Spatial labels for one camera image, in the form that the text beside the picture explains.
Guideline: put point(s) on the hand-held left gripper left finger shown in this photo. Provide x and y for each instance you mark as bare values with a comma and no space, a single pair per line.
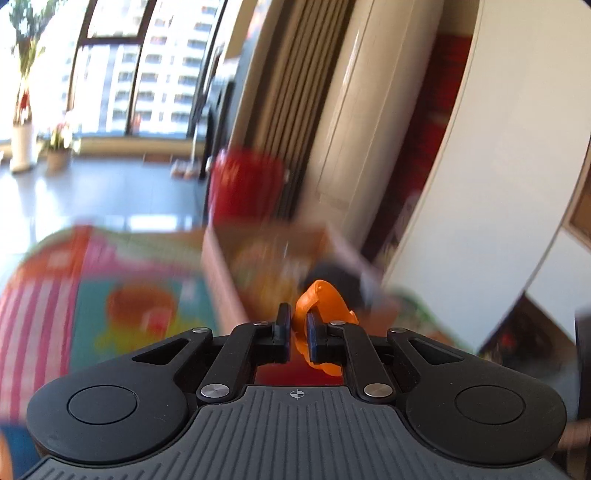
287,334

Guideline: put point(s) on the tall plant in white vase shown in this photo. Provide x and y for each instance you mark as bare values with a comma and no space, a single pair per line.
23,115

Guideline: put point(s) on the colourful play mat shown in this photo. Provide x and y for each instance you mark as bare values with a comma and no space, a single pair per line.
92,295

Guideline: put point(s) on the dark appliance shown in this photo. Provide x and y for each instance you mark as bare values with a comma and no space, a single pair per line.
221,120

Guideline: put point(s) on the red round container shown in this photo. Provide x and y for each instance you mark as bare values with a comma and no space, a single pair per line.
247,184

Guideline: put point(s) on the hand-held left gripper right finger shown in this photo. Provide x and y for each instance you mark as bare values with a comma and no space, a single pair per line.
310,334

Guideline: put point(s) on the window with dark frame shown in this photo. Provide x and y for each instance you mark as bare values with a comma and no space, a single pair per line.
138,69

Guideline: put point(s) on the cardboard box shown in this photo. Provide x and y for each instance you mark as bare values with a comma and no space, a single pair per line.
226,277

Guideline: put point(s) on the white cabinet door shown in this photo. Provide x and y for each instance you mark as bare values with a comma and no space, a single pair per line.
364,138

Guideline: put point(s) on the ribbed radiator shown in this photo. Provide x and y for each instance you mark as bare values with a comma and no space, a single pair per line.
295,101

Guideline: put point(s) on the orange plastic toy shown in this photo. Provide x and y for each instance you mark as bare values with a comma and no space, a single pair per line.
323,295

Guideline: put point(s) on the large white panel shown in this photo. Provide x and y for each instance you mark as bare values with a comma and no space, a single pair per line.
498,175

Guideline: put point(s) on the flowering plant in pot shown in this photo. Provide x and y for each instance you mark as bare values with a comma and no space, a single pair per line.
57,147

